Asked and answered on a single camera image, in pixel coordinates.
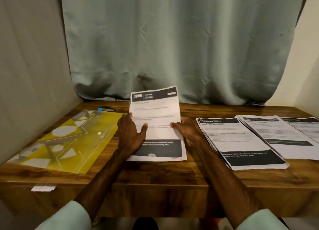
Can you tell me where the person's right hand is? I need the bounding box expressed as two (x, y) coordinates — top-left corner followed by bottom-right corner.
(170, 117), (206, 148)

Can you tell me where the person's left hand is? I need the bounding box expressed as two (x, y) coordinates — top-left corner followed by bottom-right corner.
(117, 113), (149, 157)

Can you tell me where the wash baby bottle paper stack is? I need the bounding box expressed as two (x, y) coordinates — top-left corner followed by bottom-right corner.
(127, 86), (188, 162)

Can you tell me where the yellow patterned folder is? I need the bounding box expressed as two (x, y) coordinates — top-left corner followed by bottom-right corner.
(7, 109), (124, 175)

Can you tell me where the person's left forearm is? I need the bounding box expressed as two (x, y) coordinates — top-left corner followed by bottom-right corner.
(36, 150), (133, 230)

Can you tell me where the person's right forearm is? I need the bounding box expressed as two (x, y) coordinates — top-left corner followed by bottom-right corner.
(189, 140), (289, 230)

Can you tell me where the person's left leg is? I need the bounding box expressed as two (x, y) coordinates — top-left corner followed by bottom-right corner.
(132, 217), (160, 230)

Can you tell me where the pale green curtain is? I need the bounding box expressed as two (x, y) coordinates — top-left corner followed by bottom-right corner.
(59, 0), (306, 106)

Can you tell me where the white paper tag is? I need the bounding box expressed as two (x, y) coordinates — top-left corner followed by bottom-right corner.
(31, 185), (57, 192)

